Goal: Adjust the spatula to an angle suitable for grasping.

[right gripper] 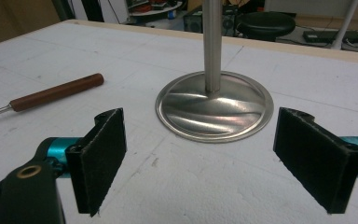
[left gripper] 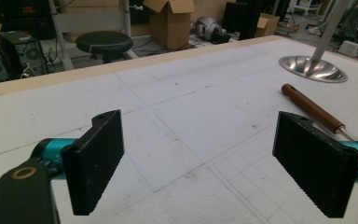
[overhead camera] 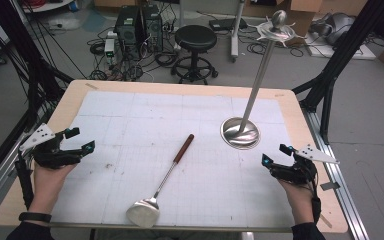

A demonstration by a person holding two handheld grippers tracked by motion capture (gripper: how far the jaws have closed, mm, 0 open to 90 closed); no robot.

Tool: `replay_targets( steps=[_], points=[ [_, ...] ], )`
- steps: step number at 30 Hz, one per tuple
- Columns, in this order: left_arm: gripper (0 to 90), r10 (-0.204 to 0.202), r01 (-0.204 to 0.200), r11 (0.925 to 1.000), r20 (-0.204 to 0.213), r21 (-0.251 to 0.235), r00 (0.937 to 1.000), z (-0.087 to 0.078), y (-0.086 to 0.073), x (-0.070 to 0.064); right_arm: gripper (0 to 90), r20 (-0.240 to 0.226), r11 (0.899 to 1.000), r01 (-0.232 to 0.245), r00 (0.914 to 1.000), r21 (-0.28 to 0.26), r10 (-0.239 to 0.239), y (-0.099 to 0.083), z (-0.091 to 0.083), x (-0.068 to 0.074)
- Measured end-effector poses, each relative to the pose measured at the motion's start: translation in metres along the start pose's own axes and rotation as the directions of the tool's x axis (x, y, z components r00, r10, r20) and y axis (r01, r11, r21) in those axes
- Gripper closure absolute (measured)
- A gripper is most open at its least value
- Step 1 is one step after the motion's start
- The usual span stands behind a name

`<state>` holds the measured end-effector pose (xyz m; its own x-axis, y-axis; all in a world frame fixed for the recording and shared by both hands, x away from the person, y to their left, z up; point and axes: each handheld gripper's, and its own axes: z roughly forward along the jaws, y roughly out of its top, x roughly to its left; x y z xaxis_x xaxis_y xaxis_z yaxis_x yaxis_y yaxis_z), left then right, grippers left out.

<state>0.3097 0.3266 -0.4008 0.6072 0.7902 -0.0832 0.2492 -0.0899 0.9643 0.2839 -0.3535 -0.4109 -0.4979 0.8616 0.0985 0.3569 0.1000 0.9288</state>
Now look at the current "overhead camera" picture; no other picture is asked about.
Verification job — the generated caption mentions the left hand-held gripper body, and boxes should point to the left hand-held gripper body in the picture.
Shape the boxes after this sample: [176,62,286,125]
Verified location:
[19,123,85,170]

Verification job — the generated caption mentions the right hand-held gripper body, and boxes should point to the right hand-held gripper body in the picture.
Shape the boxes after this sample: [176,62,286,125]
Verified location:
[269,143,341,186]

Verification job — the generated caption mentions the metal utensil stand with hooks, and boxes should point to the metal utensil stand with hooks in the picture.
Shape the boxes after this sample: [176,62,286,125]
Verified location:
[219,9,307,151]

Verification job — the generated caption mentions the metal spatula with brown handle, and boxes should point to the metal spatula with brown handle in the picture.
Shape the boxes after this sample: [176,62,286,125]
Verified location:
[125,133,195,229]

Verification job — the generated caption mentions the person's left hand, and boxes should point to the person's left hand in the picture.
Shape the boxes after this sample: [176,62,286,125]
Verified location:
[29,163,78,215]

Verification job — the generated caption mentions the person's right hand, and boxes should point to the person's right hand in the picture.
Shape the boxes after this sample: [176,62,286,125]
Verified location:
[277,178,315,226]

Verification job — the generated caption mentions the black wristband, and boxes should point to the black wristband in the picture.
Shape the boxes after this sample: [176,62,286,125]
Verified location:
[17,211,53,224]

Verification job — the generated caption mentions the white grid mat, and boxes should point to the white grid mat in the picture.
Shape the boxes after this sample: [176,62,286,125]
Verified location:
[50,90,297,230]

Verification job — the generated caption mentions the small white device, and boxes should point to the small white device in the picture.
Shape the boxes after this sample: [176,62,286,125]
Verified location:
[103,37,117,58]

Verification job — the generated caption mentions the white floor board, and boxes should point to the white floor board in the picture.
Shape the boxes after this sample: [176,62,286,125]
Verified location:
[304,31,378,61]

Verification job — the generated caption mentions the black computer tower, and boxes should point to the black computer tower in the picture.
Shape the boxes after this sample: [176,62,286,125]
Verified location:
[141,3,165,53]
[113,5,145,62]

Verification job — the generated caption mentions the white stand pole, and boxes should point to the white stand pole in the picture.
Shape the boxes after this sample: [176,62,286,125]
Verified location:
[229,0,247,63]

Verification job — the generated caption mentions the grey bag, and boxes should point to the grey bag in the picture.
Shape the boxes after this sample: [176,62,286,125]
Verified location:
[309,12,357,47]

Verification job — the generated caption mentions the large cardboard box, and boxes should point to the large cardboard box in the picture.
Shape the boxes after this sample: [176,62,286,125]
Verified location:
[244,0,324,47]

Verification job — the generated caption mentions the flat black box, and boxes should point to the flat black box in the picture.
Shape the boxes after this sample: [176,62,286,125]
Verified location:
[208,16,249,33]

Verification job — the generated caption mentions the black round stool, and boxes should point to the black round stool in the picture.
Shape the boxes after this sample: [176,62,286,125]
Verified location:
[170,24,220,86]

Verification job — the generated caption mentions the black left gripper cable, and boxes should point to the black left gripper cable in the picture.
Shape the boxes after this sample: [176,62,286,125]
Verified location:
[14,150,35,210]

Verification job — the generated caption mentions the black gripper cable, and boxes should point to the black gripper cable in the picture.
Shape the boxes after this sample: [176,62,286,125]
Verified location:
[308,164,323,225]
[14,150,35,210]

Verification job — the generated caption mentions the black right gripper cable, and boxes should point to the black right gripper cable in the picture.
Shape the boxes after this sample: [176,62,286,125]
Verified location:
[308,164,323,225]

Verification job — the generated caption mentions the aluminium rail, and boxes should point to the aluminium rail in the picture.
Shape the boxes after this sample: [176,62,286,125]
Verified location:
[300,109,370,240]
[0,109,48,221]

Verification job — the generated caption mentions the black metal frame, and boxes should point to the black metal frame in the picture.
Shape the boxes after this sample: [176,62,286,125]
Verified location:
[291,0,384,146]
[0,0,75,191]

